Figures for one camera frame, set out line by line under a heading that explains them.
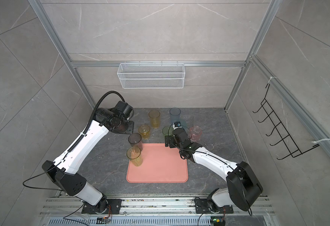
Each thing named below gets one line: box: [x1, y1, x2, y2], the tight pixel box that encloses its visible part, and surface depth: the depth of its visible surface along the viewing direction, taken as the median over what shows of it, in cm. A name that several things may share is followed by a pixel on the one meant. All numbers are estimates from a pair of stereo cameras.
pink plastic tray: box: [126, 143, 189, 184], surface depth 88 cm
